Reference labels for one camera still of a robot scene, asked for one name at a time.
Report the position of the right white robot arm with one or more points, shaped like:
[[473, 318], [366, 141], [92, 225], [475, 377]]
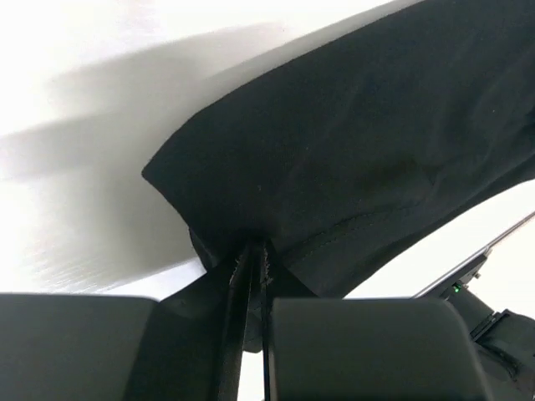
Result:
[[504, 341]]

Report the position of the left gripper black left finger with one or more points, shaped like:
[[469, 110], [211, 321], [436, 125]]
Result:
[[73, 347]]

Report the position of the black skirt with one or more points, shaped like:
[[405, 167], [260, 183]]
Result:
[[349, 154]]

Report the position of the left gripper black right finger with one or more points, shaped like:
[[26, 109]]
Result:
[[371, 349]]

